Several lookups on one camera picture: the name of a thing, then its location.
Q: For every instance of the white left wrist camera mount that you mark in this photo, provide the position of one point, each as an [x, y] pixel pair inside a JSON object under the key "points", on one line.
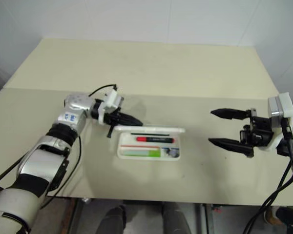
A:
{"points": [[112, 100]]}

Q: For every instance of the green and white eraser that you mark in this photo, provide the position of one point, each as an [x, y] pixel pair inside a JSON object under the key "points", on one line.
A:
{"points": [[153, 153]]}

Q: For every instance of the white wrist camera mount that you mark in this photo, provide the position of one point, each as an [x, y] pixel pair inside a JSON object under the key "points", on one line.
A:
{"points": [[286, 104], [112, 100]]}

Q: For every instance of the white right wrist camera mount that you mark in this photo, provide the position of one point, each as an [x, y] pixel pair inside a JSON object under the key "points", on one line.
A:
{"points": [[286, 104]]}

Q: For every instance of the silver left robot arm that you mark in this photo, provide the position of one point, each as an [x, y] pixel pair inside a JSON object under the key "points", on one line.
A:
{"points": [[73, 107]]}

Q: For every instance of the dark rounded shape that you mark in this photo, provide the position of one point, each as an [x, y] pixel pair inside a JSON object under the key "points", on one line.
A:
{"points": [[114, 220]]}

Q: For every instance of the black marker with red caps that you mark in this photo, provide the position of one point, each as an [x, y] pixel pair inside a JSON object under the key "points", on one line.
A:
{"points": [[156, 139]]}

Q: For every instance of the small black and white eraser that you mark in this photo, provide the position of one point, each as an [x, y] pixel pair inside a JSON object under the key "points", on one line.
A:
{"points": [[172, 153]]}

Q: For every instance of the white plastic pencil case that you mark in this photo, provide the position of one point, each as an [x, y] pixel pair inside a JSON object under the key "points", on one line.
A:
{"points": [[149, 129]]}

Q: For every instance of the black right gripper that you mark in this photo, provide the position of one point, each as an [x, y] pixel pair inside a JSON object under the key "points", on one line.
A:
{"points": [[261, 131]]}

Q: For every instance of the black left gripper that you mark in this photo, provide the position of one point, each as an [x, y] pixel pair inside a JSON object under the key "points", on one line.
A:
{"points": [[111, 118]]}

